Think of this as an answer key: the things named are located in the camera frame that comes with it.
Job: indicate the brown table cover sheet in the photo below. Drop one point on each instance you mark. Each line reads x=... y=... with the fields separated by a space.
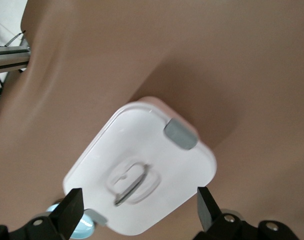
x=217 y=62

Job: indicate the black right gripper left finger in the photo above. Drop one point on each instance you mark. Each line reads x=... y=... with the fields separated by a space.
x=66 y=212

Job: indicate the aluminium camera mount profile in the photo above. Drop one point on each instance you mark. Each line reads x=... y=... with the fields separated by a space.
x=9 y=58

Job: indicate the light blue round plate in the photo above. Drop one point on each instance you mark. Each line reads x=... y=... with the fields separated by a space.
x=86 y=227

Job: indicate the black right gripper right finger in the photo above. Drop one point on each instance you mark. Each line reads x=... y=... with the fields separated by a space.
x=206 y=210

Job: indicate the white lidded box grey latches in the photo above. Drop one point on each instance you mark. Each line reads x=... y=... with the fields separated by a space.
x=141 y=140

